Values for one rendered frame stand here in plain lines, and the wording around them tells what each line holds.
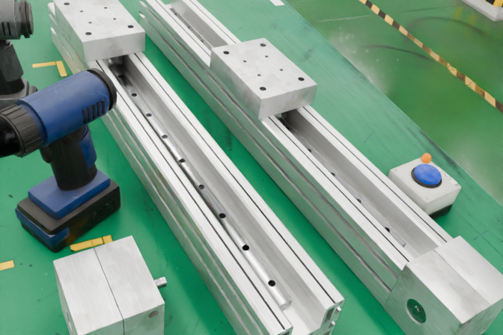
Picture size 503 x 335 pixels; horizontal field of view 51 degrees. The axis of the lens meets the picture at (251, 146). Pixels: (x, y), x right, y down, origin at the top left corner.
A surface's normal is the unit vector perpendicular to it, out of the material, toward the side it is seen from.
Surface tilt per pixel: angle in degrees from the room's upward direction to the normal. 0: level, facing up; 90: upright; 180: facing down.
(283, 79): 0
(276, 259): 90
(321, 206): 90
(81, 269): 0
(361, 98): 0
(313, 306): 90
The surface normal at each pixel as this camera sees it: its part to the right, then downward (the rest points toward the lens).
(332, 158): -0.84, 0.26
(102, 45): 0.53, 0.60
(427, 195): 0.12, -0.76
